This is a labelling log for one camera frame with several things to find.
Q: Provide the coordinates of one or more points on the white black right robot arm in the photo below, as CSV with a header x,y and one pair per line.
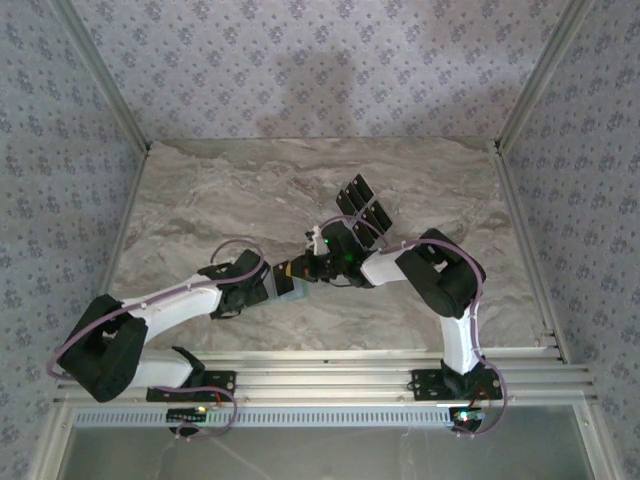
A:
x,y
457,340

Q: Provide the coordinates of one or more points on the small circuit board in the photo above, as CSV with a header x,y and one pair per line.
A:
x,y
467,416
185,415

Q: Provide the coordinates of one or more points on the aluminium side rail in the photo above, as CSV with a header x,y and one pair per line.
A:
x,y
114,250
531,250

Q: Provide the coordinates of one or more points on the aluminium mounting rail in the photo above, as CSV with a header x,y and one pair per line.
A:
x,y
325,380

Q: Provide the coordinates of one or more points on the aluminium frame leg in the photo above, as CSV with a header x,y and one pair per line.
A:
x,y
600,445
50,445

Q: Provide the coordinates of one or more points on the aluminium corner post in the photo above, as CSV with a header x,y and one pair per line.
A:
x,y
109,80
537,80

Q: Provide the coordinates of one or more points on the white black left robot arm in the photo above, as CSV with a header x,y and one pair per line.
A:
x,y
175,300

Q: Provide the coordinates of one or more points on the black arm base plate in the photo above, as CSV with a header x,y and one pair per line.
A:
x,y
425,385
222,382

